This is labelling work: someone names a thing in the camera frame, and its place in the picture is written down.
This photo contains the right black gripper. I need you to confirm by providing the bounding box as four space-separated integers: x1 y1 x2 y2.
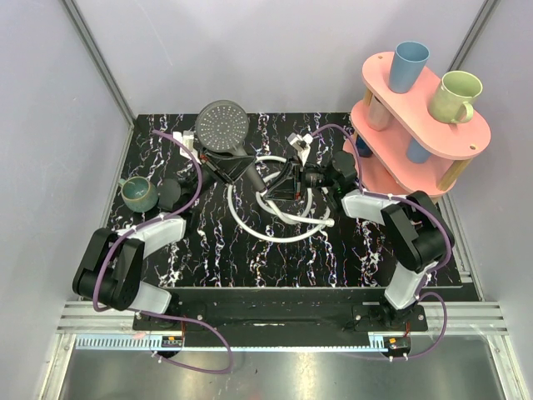
262 155 337 202

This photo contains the grey shower head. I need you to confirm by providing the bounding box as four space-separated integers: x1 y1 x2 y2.
195 100 267 193

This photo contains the white shower hose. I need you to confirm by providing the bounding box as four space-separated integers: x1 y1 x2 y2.
227 154 336 243

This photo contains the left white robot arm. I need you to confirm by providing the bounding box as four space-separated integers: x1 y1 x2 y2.
72 150 255 330

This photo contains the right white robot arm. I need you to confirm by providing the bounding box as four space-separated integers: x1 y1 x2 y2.
260 151 454 331

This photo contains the dark blue cup bottom shelf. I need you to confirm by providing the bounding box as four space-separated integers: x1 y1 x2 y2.
356 136 373 158

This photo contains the teal ceramic cup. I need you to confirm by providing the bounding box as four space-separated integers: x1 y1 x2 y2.
118 176 158 213

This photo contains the pink cup middle shelf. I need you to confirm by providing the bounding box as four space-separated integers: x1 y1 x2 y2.
366 96 394 131

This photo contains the pink three-tier shelf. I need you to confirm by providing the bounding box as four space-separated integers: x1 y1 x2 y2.
350 52 491 202

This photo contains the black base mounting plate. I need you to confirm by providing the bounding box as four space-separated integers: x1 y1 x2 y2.
132 299 429 349

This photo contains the light blue cup middle shelf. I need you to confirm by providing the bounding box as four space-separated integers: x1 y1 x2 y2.
406 138 431 164

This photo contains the blue tumbler on top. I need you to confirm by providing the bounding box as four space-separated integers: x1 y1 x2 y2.
388 41 430 93

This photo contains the green mug on shelf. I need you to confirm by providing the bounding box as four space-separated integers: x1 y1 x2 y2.
428 70 483 124

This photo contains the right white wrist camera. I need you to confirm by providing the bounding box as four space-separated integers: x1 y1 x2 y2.
287 133 313 165

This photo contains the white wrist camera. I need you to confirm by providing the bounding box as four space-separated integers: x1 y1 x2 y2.
287 133 313 165
172 131 197 159

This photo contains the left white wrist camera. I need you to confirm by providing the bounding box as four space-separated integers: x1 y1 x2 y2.
172 131 197 159

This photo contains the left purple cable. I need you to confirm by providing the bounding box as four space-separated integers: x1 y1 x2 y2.
92 128 234 374

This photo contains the purple cable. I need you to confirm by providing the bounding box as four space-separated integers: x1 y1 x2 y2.
92 128 234 374
311 123 457 362

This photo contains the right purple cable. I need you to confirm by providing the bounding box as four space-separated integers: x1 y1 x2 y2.
311 123 457 362

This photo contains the aluminium rail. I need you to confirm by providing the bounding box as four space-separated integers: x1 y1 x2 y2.
421 302 509 336

